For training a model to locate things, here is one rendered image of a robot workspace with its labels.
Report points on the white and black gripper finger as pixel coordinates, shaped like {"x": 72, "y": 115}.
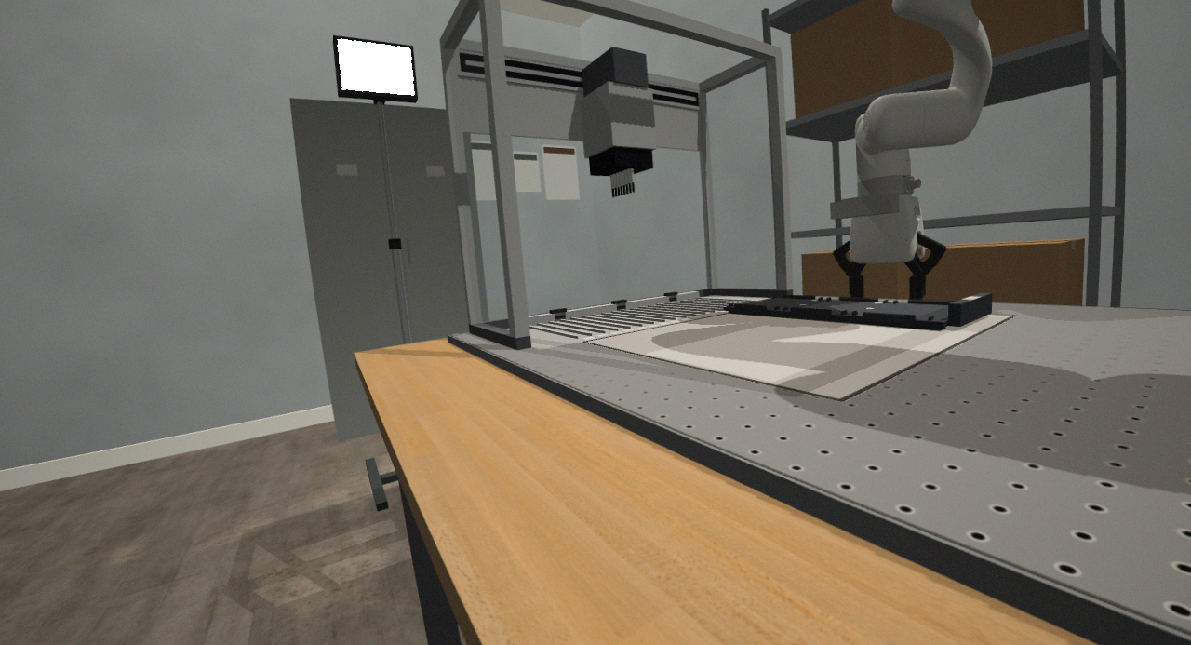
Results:
{"x": 852, "y": 270}
{"x": 917, "y": 282}

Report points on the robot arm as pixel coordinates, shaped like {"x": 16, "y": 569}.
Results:
{"x": 919, "y": 119}

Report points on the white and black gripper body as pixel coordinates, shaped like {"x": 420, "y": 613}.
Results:
{"x": 888, "y": 238}

